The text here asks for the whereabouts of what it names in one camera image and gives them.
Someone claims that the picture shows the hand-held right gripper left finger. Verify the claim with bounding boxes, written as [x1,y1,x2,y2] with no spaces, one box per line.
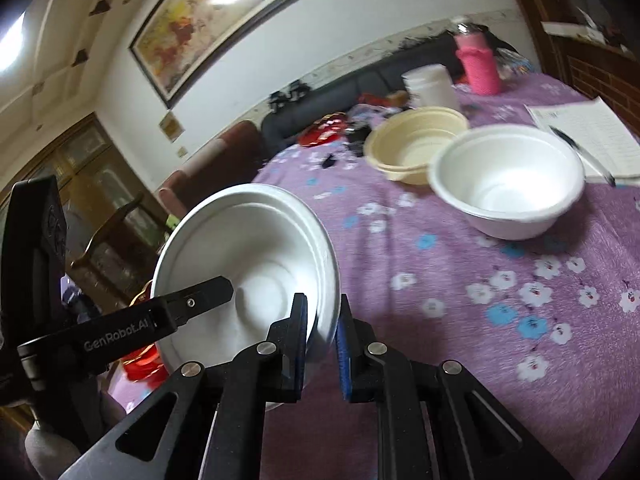
[57,292,308,480]

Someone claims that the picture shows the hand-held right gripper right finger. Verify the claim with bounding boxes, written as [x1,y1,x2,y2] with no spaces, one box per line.
[336,294,573,480]

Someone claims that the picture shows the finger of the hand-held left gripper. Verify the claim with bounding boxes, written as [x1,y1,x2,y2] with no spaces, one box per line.
[150,276,235,336]

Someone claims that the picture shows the white bowl stack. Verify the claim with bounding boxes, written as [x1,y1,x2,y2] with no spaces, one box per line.
[150,183,343,411]

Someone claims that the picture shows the dark wooden chair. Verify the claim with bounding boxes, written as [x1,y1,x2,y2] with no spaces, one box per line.
[70,192,173,291]

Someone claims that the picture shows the red glass plate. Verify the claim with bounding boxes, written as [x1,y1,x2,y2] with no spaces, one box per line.
[122,280,169,384]
[299,116,351,148]

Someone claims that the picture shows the brown armchair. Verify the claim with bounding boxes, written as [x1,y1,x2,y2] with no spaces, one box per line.
[157,120,266,216]

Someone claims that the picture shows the beige plastic bowl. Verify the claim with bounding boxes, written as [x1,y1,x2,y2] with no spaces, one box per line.
[363,106,471,186]

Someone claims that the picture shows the ceiling light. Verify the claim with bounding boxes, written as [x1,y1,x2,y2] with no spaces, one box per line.
[0,10,27,74]

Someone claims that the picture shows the large white paper bowl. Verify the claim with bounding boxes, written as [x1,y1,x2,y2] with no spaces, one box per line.
[428,125,586,241]

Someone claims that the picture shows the black sofa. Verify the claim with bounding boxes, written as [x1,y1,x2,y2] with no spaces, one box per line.
[260,30,521,153]

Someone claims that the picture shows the white plastic jar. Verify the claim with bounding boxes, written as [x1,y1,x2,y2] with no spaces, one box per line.
[401,63,461,111]

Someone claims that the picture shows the black ballpoint pen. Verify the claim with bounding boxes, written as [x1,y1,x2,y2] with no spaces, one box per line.
[549,126,617,187]

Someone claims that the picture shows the pink bottle with knit sleeve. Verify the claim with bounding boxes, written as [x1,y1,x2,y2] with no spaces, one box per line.
[452,22,502,97]

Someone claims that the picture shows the lined paper notebook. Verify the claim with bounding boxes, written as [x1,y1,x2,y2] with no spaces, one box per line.
[524,96,640,186]

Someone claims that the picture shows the clear plastic bag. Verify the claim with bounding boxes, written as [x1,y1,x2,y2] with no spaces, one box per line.
[500,50,536,79]

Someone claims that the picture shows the brown wooden cabinet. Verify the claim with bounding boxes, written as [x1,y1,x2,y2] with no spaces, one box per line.
[492,0,640,136]

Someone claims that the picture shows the flat white box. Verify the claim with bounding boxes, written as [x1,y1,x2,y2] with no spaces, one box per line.
[541,21,606,41]

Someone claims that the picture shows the small yellow wall plaque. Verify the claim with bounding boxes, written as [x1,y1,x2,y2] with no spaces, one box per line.
[159,111,182,142]

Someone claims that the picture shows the framed wall painting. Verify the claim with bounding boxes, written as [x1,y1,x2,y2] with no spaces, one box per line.
[129,0,333,110]

